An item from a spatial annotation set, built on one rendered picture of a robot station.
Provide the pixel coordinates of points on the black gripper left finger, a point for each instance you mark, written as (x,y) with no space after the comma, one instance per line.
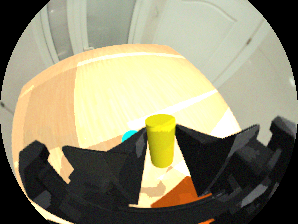
(123,164)

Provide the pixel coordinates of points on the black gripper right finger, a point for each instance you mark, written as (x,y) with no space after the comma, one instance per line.
(206,156)

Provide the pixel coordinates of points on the cyan circle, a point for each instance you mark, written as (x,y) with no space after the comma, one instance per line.
(128,134)

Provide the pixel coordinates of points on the yellow cylinder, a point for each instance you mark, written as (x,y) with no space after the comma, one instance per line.
(161,131)

